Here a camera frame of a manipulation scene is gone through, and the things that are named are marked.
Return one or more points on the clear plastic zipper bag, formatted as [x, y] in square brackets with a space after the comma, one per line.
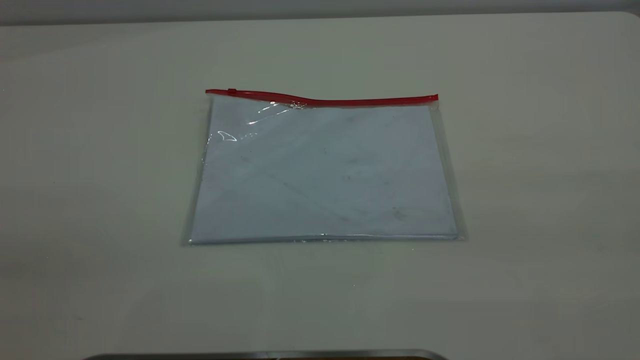
[325, 170]

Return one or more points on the white paper stack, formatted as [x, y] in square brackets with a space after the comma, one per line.
[320, 180]

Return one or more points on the grey metal base edge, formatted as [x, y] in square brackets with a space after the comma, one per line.
[250, 356]

